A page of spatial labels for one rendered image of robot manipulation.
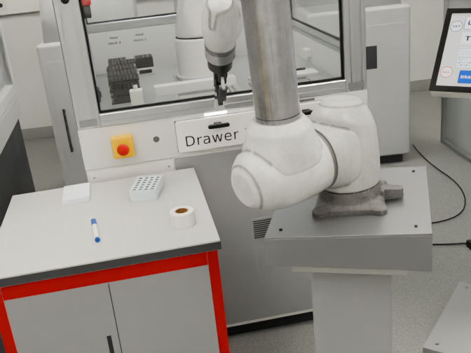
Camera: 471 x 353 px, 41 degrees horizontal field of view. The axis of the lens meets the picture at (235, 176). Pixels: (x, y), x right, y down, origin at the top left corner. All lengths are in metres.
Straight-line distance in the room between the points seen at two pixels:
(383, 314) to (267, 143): 0.58
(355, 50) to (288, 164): 0.98
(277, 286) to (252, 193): 1.18
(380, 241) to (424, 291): 1.41
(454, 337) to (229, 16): 1.48
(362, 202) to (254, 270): 0.98
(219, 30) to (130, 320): 0.83
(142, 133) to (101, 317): 0.70
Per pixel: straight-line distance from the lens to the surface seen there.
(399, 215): 1.56
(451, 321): 2.65
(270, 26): 1.32
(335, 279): 1.65
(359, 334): 1.73
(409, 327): 2.66
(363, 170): 1.54
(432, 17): 5.86
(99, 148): 2.21
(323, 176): 1.45
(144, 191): 1.99
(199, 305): 1.80
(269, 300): 2.55
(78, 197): 2.09
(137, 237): 1.78
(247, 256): 2.43
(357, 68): 2.30
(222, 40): 1.79
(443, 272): 3.03
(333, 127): 1.49
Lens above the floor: 1.53
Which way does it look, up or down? 22 degrees down
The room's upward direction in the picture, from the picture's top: 6 degrees counter-clockwise
